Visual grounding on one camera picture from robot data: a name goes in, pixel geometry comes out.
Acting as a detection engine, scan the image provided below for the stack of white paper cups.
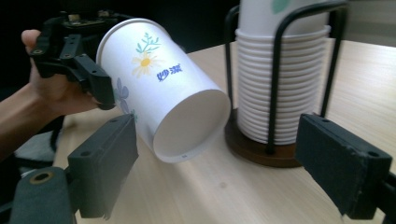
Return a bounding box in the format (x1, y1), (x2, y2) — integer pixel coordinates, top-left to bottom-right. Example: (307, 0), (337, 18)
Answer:
(234, 0), (332, 147)

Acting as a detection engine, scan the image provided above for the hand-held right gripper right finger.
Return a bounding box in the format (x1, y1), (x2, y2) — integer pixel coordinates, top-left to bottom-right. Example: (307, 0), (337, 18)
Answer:
(294, 113), (393, 220)

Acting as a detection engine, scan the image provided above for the black wire cup holder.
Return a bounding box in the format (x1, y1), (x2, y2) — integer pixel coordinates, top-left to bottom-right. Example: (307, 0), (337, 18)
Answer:
(223, 0), (350, 169)

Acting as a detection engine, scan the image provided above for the flower-print paper cup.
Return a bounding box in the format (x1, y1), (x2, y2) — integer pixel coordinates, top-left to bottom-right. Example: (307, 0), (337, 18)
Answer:
(95, 17), (233, 164)

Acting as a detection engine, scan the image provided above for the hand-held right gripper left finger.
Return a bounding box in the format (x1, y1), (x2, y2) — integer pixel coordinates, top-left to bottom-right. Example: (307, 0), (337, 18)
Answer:
(67, 113), (140, 219)

